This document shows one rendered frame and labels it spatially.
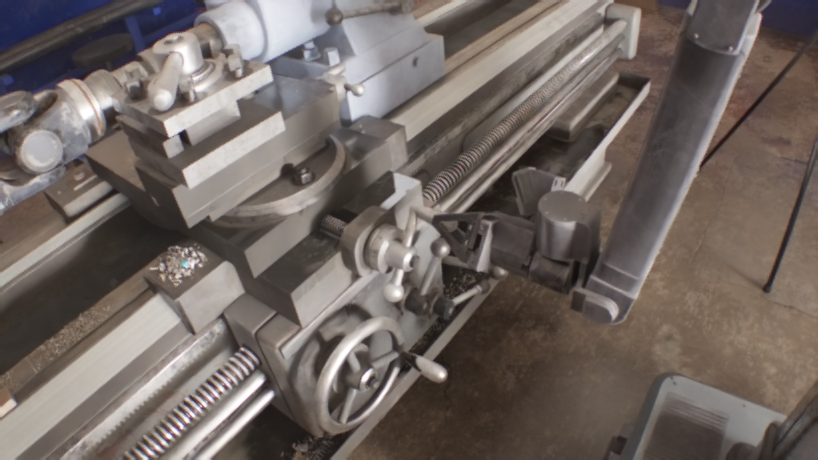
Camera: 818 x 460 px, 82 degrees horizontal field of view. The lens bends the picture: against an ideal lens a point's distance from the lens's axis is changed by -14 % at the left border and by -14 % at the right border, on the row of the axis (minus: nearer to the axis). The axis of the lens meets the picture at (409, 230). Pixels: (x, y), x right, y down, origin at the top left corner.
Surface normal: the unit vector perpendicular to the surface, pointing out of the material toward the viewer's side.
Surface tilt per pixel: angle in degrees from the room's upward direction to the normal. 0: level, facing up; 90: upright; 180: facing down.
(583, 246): 91
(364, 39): 66
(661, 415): 0
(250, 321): 0
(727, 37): 91
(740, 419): 0
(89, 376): 36
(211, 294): 90
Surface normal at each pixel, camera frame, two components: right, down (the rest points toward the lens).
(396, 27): 0.68, 0.00
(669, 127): -0.61, 0.57
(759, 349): -0.10, -0.76
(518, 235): -0.55, 0.05
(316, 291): 0.79, 0.33
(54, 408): 0.39, -0.42
